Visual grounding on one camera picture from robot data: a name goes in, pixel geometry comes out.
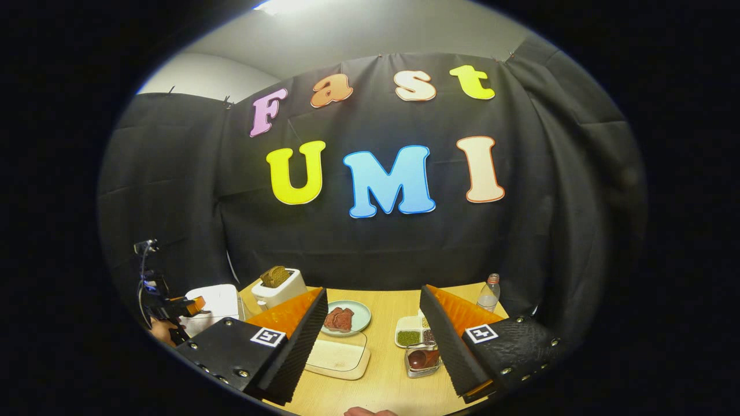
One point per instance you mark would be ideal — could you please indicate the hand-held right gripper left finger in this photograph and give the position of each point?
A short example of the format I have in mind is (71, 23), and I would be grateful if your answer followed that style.
(300, 346)

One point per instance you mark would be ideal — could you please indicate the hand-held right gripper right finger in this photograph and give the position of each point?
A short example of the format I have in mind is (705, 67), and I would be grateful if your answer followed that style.
(448, 352)

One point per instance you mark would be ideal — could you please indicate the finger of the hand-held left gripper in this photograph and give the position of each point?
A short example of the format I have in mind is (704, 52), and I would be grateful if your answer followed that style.
(188, 306)

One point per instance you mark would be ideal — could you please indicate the brown wooden spoon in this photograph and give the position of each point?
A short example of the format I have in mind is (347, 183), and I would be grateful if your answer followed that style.
(422, 358)

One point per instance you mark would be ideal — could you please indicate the clear rice container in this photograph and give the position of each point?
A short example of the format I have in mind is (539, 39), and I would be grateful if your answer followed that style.
(358, 338)

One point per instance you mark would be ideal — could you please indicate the pile of dark red beans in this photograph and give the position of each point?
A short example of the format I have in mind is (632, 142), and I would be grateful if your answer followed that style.
(428, 335)

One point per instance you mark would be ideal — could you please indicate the pile of green mung beans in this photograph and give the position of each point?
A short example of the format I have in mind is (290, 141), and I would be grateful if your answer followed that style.
(409, 338)

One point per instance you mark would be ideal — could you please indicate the white divided dish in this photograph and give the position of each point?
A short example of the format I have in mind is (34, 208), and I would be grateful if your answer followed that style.
(406, 322)

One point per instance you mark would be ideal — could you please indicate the white toaster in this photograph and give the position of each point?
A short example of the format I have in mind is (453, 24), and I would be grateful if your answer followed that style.
(283, 294)

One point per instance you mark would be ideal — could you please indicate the clear plastic water bottle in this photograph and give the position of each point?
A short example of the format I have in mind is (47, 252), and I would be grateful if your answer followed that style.
(488, 297)

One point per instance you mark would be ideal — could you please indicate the pale green plate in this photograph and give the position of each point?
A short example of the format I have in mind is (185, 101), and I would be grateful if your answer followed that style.
(361, 315)

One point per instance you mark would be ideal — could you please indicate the brown bread slice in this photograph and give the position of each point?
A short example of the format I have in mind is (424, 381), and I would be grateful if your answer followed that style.
(274, 276)

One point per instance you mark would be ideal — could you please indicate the pinkish rounded object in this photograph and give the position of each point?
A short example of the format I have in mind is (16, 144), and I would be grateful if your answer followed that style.
(370, 412)

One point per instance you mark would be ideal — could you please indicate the black backdrop cloth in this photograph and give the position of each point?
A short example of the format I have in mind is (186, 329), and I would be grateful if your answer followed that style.
(370, 248)

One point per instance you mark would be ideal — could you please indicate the ceiling light panel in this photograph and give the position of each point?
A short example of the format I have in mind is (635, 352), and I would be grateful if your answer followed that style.
(286, 6)

